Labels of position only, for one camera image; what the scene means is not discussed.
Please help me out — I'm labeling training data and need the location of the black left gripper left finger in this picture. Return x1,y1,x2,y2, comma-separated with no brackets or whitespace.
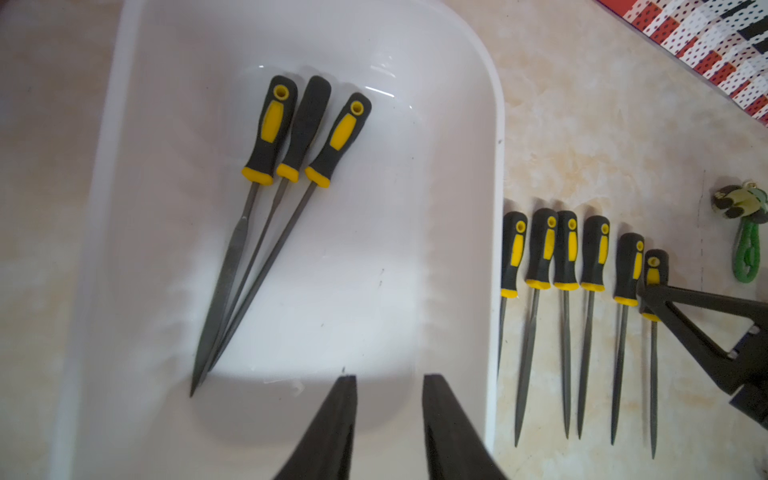
274,375,358,479

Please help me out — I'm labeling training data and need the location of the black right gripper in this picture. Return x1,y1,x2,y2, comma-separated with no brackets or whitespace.
641,285,768,429

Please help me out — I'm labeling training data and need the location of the white plastic storage box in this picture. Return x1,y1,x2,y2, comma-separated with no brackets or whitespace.
48,1,504,479

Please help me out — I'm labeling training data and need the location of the green camouflage keychain toy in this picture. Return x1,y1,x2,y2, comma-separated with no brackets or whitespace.
710,181,767,284

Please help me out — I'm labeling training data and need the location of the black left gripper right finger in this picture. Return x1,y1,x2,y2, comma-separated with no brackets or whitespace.
422,374,506,479

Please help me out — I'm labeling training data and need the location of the black yellow file tool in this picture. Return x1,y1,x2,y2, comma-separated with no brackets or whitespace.
514,208,558,446

